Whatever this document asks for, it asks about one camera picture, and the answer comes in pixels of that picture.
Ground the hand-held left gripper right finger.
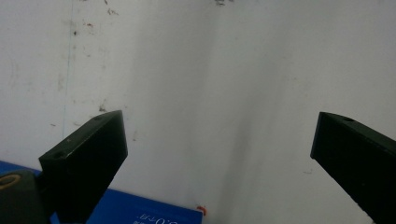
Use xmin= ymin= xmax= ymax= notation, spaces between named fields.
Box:
xmin=310 ymin=111 xmax=396 ymax=224

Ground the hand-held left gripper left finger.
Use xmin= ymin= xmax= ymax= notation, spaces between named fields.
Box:
xmin=38 ymin=109 xmax=129 ymax=224

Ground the blue box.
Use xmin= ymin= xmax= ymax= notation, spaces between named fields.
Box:
xmin=0 ymin=160 xmax=207 ymax=224

